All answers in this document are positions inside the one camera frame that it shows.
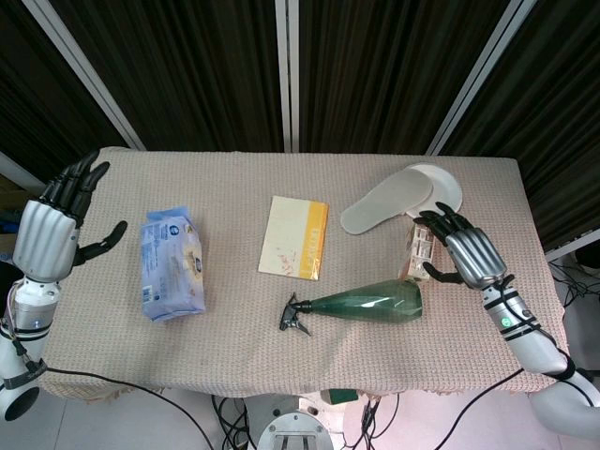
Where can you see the robot base column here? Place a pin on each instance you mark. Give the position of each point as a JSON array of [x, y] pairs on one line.
[[293, 429]]

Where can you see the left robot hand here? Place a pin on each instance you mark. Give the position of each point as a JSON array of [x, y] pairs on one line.
[[44, 232]]

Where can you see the small clear snack box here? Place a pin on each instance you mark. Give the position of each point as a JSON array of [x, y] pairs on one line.
[[418, 253]]

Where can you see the black curtain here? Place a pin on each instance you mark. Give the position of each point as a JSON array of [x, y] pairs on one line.
[[187, 70]]

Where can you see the green spray bottle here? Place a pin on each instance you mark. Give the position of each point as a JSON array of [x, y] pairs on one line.
[[365, 302]]

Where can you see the white paper plate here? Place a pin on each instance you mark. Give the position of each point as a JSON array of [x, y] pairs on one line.
[[445, 187]]

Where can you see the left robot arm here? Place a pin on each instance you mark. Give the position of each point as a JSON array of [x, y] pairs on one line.
[[23, 337]]

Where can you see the white partition frame post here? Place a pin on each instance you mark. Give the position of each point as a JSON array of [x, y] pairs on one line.
[[287, 75], [89, 70], [478, 75]]

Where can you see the blue wet wipes pack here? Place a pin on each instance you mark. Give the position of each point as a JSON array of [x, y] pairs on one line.
[[172, 267]]

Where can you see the beige woven tablecloth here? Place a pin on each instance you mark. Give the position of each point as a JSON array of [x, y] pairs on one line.
[[300, 272]]

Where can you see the grey shoe insole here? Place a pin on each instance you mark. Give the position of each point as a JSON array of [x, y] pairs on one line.
[[386, 201]]

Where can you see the yellow and cream booklet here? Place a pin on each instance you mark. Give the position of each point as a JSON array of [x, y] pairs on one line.
[[293, 239]]

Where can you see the green box under table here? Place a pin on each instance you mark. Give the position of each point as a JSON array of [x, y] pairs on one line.
[[344, 396]]

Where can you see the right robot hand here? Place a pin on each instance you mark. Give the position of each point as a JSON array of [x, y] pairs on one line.
[[473, 255]]

